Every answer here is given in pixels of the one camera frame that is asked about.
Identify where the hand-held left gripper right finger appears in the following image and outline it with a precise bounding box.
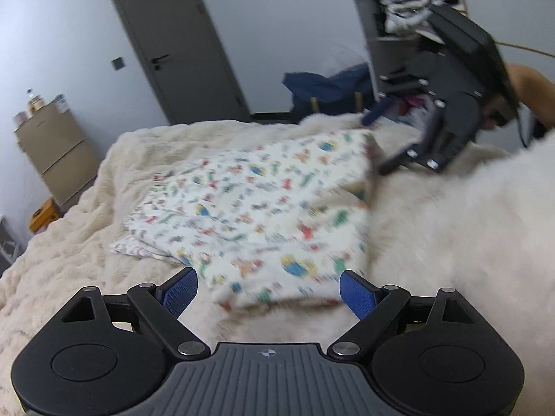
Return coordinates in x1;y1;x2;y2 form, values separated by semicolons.
328;270;478;360

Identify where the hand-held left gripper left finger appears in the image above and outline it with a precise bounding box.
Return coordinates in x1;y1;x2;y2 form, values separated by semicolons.
61;267;209;359

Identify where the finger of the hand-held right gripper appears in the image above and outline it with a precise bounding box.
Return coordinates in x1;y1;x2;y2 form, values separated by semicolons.
361;66;434;125
379;144;423;176

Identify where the cream cartoon-print pajama garment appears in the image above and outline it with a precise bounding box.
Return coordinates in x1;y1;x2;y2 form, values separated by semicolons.
108;129;380;313

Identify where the person's right forearm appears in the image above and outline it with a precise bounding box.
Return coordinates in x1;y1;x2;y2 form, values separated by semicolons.
505;64;555;131

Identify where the open wardrobe with clothes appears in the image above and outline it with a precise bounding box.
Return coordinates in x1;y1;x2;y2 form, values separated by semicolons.
342;0;471;96

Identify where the blue bag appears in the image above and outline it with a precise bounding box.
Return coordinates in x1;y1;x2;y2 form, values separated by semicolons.
282;63;378;118

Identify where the cream fluffy blanket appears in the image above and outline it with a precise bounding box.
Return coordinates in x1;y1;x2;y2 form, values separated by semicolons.
0;113;555;416

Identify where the orange box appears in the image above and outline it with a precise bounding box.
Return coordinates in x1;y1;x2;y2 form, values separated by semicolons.
28;198;59;233

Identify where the grey folding table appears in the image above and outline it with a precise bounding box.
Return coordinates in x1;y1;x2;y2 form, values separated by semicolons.
0;214;24;269

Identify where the beige refrigerator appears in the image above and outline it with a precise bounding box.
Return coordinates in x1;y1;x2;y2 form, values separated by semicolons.
13;95;102;206

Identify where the grey door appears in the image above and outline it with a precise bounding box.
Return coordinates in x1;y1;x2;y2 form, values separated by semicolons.
101;0;252;125

